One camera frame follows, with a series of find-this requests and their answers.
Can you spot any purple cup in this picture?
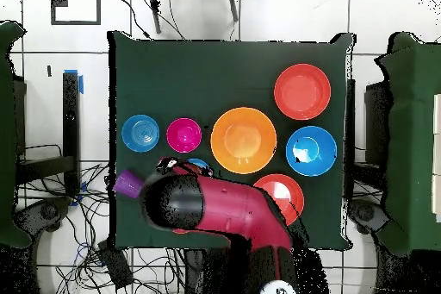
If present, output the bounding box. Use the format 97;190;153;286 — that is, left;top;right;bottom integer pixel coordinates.
112;168;146;200

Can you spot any dark green table cloth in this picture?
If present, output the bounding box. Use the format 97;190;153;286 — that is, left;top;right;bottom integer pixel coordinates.
108;30;356;251

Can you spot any black power box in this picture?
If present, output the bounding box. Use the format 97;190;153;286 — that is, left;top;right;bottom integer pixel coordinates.
96;240;134;291

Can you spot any small pink bowl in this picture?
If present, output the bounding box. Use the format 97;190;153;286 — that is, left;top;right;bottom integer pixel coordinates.
165;117;203;154

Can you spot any small blue bowl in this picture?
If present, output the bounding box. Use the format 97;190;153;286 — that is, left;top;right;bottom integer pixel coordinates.
185;157;212;171
121;114;160;153

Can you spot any black office chair base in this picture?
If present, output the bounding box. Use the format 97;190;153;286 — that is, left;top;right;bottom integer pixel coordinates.
15;197;71;235
347;198;390;236

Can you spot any large blue bowl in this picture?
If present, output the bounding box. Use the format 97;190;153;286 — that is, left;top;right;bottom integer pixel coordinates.
285;125;339;178

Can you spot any large orange bowl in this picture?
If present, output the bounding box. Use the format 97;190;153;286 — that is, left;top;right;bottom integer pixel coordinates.
252;173;306;227
273;63;332;122

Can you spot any green cloth covered side table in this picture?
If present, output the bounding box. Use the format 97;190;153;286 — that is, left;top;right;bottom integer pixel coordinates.
375;31;441;257
0;20;32;248

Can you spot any blue tape strip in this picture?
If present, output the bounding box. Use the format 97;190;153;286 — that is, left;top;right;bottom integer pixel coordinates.
63;68;84;95

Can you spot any large yellow-orange bowl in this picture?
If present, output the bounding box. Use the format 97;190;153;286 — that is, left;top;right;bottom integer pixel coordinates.
210;106;278;175

